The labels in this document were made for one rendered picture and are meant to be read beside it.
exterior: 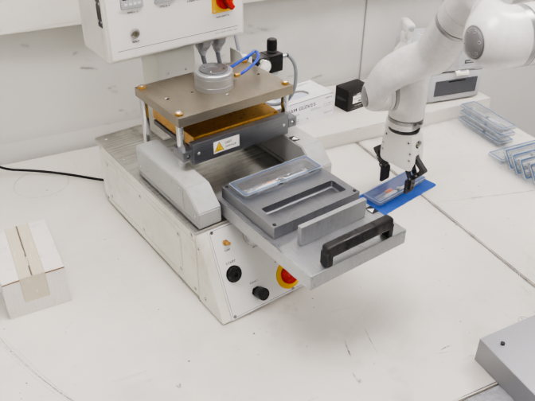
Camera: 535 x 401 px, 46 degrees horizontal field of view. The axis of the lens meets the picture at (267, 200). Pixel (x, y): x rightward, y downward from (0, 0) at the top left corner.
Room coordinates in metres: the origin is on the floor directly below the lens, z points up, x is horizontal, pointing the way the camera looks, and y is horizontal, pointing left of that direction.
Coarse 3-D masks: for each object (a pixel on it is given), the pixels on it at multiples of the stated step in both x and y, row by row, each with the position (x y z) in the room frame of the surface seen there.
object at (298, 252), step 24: (240, 216) 0.93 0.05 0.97; (336, 216) 0.89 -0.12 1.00; (360, 216) 0.92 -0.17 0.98; (264, 240) 0.86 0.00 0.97; (288, 240) 0.86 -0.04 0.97; (312, 240) 0.86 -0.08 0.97; (384, 240) 0.86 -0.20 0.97; (288, 264) 0.81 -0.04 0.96; (312, 264) 0.80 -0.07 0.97; (336, 264) 0.80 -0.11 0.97; (360, 264) 0.83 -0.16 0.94; (312, 288) 0.77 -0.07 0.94
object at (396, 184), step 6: (402, 174) 1.41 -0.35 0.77; (390, 180) 1.38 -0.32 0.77; (396, 180) 1.38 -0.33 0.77; (402, 180) 1.38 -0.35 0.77; (420, 180) 1.38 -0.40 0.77; (378, 186) 1.35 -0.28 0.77; (384, 186) 1.35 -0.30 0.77; (390, 186) 1.35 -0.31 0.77; (396, 186) 1.35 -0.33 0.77; (402, 186) 1.35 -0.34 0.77; (372, 192) 1.32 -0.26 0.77; (378, 192) 1.32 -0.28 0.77; (384, 192) 1.32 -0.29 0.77; (390, 192) 1.32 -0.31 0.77; (396, 192) 1.32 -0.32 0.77; (378, 198) 1.29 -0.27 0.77; (384, 198) 1.29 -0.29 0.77
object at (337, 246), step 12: (384, 216) 0.88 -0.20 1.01; (360, 228) 0.84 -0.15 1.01; (372, 228) 0.84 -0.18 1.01; (384, 228) 0.86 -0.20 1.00; (336, 240) 0.81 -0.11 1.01; (348, 240) 0.81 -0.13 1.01; (360, 240) 0.83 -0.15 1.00; (324, 252) 0.79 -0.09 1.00; (336, 252) 0.79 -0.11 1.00; (324, 264) 0.79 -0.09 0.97
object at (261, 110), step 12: (252, 108) 1.20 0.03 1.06; (264, 108) 1.20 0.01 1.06; (156, 120) 1.20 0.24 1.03; (168, 120) 1.14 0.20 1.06; (216, 120) 1.14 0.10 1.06; (228, 120) 1.14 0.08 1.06; (240, 120) 1.14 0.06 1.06; (252, 120) 1.15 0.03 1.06; (168, 132) 1.15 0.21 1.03; (192, 132) 1.09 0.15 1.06; (204, 132) 1.09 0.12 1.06; (216, 132) 1.09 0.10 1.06
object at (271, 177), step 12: (276, 168) 1.04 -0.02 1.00; (288, 168) 1.04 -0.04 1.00; (300, 168) 1.05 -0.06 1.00; (312, 168) 1.05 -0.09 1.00; (240, 180) 1.00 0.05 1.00; (252, 180) 1.00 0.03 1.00; (264, 180) 1.00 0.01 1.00; (276, 180) 1.00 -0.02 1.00; (240, 192) 0.96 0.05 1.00; (252, 192) 0.96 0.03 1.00
